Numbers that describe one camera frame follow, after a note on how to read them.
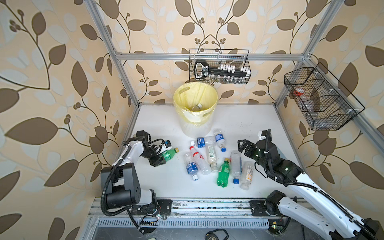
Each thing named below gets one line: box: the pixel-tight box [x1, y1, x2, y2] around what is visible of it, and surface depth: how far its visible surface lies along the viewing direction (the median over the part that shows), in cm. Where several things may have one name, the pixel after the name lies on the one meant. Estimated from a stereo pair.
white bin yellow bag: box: [173, 82, 219, 139], surface depth 95 cm
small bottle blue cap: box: [214, 129, 227, 153], surface depth 98 cm
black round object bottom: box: [205, 229, 229, 240], surface depth 67 cm
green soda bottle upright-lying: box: [217, 158, 230, 188], surface depth 84 cm
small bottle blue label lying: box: [190, 137, 217, 148], surface depth 96 cm
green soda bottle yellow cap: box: [162, 147, 180, 162], surface depth 85 cm
